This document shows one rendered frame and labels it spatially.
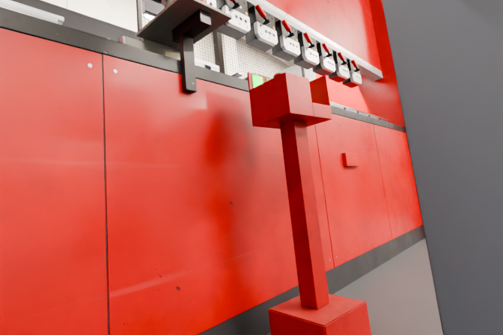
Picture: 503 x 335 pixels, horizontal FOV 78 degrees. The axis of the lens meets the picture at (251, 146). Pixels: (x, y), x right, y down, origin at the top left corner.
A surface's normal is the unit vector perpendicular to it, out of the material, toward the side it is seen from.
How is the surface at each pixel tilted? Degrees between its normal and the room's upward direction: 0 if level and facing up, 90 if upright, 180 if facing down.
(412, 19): 90
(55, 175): 90
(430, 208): 90
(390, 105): 90
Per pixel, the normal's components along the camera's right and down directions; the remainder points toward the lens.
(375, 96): -0.69, -0.05
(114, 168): 0.73, -0.18
